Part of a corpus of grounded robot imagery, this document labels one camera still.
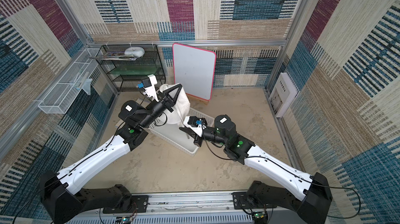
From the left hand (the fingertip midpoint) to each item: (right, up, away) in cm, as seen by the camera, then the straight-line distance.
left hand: (179, 84), depth 59 cm
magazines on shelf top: (-43, +21, +34) cm, 59 cm away
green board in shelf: (-32, +13, +37) cm, 51 cm away
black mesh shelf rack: (-46, +8, +59) cm, 76 cm away
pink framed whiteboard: (+4, +14, +37) cm, 39 cm away
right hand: (0, -16, +5) cm, 17 cm away
